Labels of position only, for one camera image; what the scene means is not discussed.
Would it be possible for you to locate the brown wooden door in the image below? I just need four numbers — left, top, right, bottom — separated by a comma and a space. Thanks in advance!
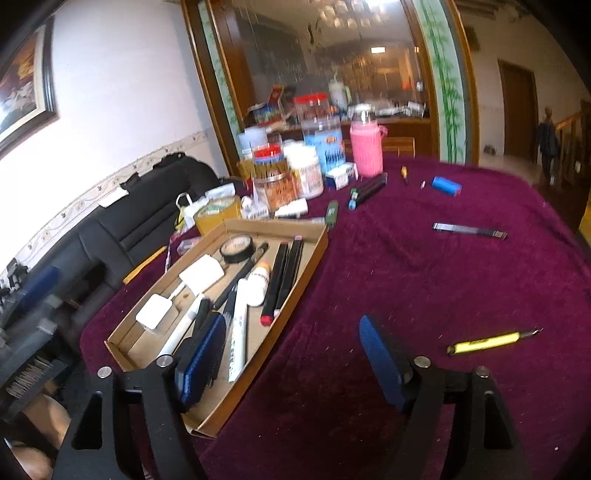
498, 60, 540, 161

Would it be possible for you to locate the pile of plastic bags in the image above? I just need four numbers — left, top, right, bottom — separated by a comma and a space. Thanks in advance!
374, 99, 430, 118

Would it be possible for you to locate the white and green cup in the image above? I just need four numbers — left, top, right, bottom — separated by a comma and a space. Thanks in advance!
329, 80, 350, 112

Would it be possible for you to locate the black marker with teal end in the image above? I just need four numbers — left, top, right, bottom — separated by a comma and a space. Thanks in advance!
348, 178, 389, 212

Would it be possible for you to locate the bamboo painted panel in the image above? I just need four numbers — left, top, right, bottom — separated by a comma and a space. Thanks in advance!
411, 0, 468, 163

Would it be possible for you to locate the long matte black pen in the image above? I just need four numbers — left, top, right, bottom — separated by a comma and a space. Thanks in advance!
210, 242, 270, 311

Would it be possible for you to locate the black marker with green end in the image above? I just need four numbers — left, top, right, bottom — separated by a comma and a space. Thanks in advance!
349, 172, 386, 199

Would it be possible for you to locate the black marker with red end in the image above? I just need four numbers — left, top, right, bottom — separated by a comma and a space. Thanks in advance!
260, 239, 290, 328

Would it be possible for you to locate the plain white plastic pen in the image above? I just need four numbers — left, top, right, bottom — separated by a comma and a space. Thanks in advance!
157, 293, 207, 357

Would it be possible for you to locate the white plastic jar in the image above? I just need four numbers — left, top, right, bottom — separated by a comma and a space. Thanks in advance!
283, 142, 324, 200

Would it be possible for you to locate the clear jar with red lid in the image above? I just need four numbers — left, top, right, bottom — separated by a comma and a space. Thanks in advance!
294, 92, 334, 132

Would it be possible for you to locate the person in dark clothes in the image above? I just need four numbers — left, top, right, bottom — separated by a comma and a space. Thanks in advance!
536, 107, 560, 181

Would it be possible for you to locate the yellow ruler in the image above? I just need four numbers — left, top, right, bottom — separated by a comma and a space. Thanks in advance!
122, 246, 168, 285

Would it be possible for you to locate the box of coloured pencils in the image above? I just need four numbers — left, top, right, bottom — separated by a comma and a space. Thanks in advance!
248, 102, 288, 126

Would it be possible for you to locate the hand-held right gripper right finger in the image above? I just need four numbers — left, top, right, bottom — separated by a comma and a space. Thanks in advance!
359, 315, 543, 480

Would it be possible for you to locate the dark framed wall picture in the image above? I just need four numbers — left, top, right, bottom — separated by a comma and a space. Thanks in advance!
0, 18, 61, 155

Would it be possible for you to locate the jar with orange label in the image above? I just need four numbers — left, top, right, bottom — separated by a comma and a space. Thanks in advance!
252, 145, 298, 213

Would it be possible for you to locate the cardboard box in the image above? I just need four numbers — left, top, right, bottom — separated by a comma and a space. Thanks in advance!
105, 218, 329, 438

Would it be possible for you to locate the black tape roll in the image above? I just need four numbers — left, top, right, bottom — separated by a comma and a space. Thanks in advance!
219, 234, 256, 265

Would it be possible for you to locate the translucent plastic jar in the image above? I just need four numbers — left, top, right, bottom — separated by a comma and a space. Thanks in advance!
238, 127, 271, 162

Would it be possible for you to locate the wooden stair railing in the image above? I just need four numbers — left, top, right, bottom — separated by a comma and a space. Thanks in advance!
554, 99, 591, 188

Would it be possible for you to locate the bottle with pink knitted cover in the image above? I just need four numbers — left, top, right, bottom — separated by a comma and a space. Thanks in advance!
349, 104, 389, 178

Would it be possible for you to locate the white charger adapter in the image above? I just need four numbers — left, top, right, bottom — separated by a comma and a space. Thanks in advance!
135, 294, 175, 331
179, 255, 226, 295

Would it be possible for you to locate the wide yellow tape roll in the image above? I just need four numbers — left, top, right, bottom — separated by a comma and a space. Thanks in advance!
193, 196, 243, 237

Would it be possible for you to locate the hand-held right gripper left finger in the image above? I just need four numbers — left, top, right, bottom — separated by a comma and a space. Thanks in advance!
52, 312, 228, 480

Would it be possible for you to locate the black pen with silver tip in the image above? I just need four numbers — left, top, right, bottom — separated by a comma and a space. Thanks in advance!
222, 282, 239, 324

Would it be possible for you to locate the blue battery pack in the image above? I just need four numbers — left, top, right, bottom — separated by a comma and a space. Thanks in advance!
431, 176, 463, 197

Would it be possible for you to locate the white printed marker pen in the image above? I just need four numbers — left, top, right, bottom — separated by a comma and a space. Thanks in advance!
228, 278, 251, 383

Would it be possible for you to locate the black marker with purple cap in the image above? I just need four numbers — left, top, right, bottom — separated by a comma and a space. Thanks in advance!
273, 234, 304, 319

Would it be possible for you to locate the clear gel pen black grip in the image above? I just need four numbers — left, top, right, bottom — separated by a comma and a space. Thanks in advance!
432, 222, 509, 240

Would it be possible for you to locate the black marker with grey end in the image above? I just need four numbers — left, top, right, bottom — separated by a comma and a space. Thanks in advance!
191, 298, 213, 344

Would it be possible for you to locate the blue and white canister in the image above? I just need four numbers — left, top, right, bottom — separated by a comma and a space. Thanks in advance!
302, 121, 345, 175

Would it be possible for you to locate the white bottle with orange cap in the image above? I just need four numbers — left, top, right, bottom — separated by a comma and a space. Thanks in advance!
245, 261, 271, 308

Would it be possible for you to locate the white tube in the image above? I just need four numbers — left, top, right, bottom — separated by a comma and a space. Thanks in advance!
274, 198, 309, 220

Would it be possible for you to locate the small white and blue box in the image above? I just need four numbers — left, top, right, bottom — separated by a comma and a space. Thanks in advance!
324, 161, 359, 191

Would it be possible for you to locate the black leather sofa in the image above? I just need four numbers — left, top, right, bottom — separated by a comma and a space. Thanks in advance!
46, 152, 232, 305

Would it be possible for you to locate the yellow and black pen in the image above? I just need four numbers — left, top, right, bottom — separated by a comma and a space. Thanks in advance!
446, 327, 544, 357

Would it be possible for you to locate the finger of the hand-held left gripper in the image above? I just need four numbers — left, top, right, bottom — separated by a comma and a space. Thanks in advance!
14, 264, 62, 317

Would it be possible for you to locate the purple velvet tablecloth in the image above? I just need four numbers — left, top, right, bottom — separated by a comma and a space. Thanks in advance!
78, 154, 591, 480

